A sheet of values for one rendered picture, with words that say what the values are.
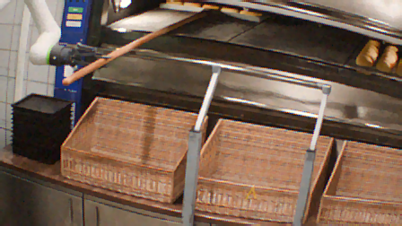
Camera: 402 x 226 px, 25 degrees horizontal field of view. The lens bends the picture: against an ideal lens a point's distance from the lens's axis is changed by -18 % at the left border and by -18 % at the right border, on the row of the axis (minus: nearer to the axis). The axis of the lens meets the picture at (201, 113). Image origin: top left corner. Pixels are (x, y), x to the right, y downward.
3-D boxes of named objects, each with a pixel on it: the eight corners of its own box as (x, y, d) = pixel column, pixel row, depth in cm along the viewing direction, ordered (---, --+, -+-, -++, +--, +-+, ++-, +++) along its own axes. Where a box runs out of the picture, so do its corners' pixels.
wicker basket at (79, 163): (92, 151, 496) (95, 95, 489) (205, 174, 482) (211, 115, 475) (59, 177, 451) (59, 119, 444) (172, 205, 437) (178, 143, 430)
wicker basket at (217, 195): (212, 176, 480) (219, 117, 473) (325, 192, 466) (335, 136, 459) (179, 208, 435) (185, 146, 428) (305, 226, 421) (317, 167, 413)
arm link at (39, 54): (26, 69, 423) (23, 51, 415) (37, 51, 431) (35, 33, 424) (49, 73, 419) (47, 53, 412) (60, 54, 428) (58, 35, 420)
